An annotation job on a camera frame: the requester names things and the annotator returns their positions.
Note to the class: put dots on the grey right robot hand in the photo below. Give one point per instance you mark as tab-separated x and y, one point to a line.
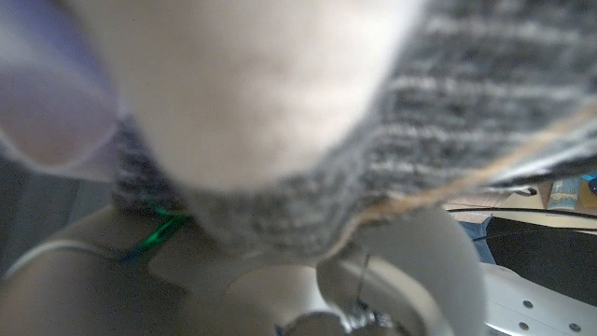
163	289

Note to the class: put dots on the cream scarf with dark stripes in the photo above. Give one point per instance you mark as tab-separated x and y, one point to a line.
280	93

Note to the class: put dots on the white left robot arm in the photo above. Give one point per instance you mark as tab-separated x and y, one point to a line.
536	303

